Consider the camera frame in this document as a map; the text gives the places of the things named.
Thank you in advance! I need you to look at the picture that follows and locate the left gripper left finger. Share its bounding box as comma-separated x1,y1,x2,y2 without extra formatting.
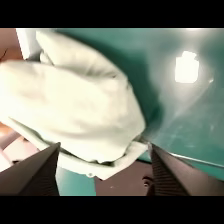
0,142,62,197

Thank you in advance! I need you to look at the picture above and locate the white shirt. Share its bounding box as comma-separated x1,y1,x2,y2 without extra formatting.
0,29,149,181

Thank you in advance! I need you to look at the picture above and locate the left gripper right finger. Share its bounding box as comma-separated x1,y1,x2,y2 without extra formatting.
147,142,224,197

